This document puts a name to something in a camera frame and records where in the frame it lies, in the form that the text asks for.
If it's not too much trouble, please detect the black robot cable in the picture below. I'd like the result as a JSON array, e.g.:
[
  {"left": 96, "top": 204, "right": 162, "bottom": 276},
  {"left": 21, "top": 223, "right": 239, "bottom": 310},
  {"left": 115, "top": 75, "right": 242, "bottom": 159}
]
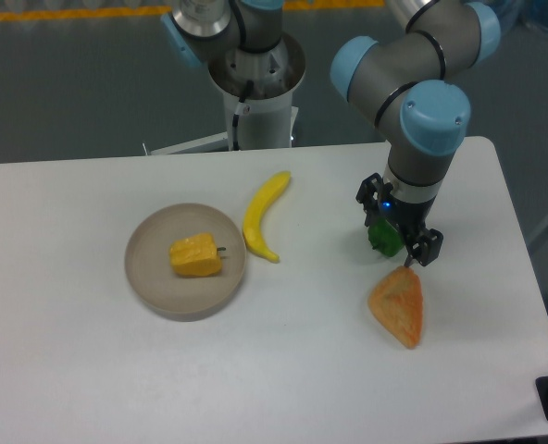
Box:
[{"left": 230, "top": 80, "right": 255, "bottom": 152}]

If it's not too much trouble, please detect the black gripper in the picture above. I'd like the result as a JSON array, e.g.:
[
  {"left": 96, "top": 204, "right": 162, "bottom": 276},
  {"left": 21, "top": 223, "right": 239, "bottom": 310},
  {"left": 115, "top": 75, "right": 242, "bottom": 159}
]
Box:
[{"left": 355, "top": 173, "right": 443, "bottom": 267}]

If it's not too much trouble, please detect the beige round plate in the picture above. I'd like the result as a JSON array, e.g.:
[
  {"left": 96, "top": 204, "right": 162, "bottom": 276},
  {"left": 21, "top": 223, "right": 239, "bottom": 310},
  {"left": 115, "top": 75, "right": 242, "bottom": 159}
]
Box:
[{"left": 125, "top": 203, "right": 246, "bottom": 321}]

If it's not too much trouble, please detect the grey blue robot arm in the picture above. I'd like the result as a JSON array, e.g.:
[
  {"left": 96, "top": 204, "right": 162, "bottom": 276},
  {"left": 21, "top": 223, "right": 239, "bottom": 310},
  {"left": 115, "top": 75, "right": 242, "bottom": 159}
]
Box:
[{"left": 161, "top": 1, "right": 501, "bottom": 265}]

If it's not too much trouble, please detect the yellow banana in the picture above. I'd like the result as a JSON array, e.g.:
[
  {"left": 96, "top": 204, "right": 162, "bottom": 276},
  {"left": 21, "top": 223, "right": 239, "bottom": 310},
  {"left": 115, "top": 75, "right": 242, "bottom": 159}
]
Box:
[{"left": 242, "top": 171, "right": 292, "bottom": 264}]

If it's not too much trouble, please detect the green pepper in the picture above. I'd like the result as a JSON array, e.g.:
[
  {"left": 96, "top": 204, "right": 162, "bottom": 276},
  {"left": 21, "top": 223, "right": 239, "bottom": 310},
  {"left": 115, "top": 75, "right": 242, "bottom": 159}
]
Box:
[{"left": 367, "top": 218, "right": 404, "bottom": 257}]

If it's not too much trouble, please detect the yellow pepper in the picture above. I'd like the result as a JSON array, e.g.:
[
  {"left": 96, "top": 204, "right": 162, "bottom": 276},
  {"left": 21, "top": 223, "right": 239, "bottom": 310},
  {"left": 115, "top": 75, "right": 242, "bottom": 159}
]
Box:
[{"left": 168, "top": 232, "right": 225, "bottom": 278}]

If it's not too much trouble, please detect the orange triangular bread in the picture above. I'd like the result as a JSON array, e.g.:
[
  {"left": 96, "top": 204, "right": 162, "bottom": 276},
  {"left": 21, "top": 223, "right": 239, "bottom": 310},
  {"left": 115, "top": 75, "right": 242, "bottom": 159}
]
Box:
[{"left": 367, "top": 265, "right": 424, "bottom": 349}]

